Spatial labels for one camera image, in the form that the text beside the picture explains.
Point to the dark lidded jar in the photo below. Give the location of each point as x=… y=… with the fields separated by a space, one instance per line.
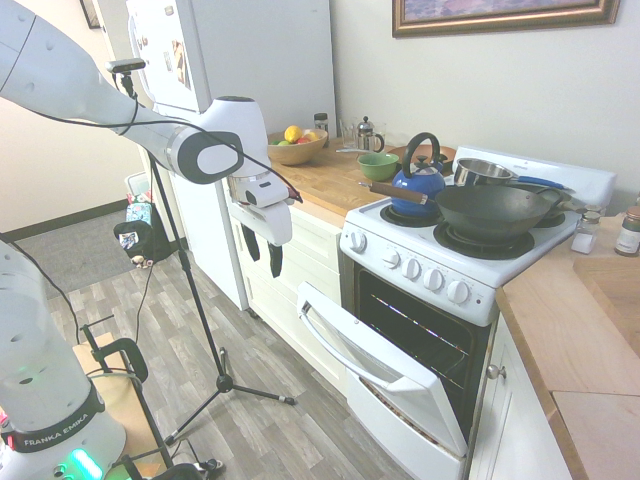
x=321 y=122

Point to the wooden cutting board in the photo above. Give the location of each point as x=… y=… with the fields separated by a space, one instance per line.
x=612 y=290

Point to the glass salt shaker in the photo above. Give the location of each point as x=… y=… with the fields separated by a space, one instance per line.
x=585 y=235

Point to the white cabinet with knob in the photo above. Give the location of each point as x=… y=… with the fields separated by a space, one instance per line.
x=515 y=415

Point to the blue kettle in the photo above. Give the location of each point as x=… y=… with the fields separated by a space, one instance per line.
x=417 y=187

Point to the white oven door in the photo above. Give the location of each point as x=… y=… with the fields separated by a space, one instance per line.
x=370 y=360

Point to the brown plate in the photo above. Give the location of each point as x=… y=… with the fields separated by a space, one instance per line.
x=417 y=152

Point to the black wok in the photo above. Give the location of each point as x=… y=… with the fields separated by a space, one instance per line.
x=492 y=210

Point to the glass french press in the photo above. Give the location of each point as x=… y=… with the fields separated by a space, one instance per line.
x=368 y=134

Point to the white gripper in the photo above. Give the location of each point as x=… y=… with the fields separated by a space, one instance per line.
x=265 y=212

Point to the black clamp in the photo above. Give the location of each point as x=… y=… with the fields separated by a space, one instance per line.
x=117 y=365

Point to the green bowl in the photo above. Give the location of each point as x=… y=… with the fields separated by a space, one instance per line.
x=378 y=165

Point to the wooden fruit bowl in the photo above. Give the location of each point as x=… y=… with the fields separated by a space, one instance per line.
x=296 y=149

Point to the white electric stove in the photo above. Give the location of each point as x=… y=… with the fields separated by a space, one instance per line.
x=450 y=280

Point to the white refrigerator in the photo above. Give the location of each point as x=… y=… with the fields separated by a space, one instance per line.
x=240 y=55

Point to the black camera tripod stand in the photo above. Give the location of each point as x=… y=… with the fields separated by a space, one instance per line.
x=200 y=300

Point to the black exterior camera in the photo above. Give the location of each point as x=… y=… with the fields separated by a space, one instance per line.
x=126 y=65

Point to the gold framed painting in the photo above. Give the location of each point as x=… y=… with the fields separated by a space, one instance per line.
x=505 y=15

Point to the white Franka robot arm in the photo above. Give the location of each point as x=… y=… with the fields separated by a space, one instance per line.
x=60 y=95

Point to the spice jar green label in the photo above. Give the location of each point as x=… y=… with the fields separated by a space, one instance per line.
x=629 y=232

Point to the white storage bin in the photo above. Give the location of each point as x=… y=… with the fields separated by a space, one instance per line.
x=137 y=187

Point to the white cabinet drawers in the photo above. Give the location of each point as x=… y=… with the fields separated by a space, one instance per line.
x=290 y=280

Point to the black patterned bag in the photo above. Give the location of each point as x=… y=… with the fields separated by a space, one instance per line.
x=135 y=240

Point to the yellow lemon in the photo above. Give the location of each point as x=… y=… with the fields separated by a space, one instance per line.
x=293 y=133

